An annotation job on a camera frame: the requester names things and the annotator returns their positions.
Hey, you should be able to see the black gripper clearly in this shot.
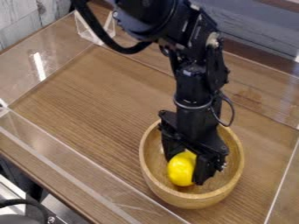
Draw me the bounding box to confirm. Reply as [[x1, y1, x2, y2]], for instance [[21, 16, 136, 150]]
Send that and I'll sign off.
[[159, 96, 229, 186]]

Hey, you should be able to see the yellow lemon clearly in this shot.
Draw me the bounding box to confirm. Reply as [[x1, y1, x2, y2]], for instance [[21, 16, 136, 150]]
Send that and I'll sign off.
[[167, 150, 196, 186]]

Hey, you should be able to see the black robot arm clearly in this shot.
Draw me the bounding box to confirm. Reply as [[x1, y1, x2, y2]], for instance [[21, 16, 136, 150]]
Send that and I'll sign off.
[[112, 0, 229, 186]]

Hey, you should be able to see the brown wooden bowl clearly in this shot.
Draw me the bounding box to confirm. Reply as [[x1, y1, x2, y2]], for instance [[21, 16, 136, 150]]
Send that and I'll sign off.
[[139, 121, 245, 209]]

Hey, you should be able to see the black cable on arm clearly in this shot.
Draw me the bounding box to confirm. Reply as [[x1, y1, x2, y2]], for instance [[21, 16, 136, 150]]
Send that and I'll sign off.
[[209, 92, 236, 128]]

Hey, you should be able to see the thick black hose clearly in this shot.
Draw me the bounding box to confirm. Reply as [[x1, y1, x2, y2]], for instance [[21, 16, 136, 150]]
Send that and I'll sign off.
[[71, 0, 155, 55]]

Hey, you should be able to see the black cable lower left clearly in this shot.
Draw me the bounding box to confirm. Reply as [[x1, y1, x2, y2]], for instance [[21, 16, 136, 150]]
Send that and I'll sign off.
[[0, 199, 51, 224]]

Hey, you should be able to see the clear acrylic corner bracket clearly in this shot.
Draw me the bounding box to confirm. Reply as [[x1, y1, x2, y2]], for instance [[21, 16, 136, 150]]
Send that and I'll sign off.
[[73, 11, 116, 46]]

